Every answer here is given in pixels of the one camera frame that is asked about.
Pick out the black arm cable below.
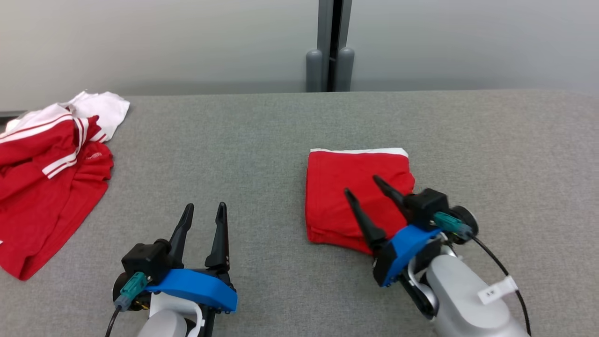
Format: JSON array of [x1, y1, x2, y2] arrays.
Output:
[[469, 234, 533, 337], [105, 307, 123, 337]]

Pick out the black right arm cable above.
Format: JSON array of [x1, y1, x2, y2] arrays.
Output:
[[469, 234, 533, 337]]

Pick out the grey metal partition post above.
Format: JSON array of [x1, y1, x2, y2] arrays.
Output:
[[306, 0, 355, 93]]

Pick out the white cable label tag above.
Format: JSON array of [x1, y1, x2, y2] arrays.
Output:
[[477, 276, 519, 305]]

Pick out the red shorts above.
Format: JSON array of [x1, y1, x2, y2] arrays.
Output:
[[305, 148, 416, 256]]

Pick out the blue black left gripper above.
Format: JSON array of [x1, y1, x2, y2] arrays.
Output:
[[112, 202, 238, 337]]

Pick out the red white basketball jersey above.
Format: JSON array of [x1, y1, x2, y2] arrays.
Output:
[[0, 91, 131, 281]]

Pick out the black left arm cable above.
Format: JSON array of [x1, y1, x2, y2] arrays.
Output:
[[105, 307, 123, 337]]

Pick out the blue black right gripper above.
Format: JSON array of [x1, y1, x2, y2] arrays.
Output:
[[373, 206, 479, 288]]

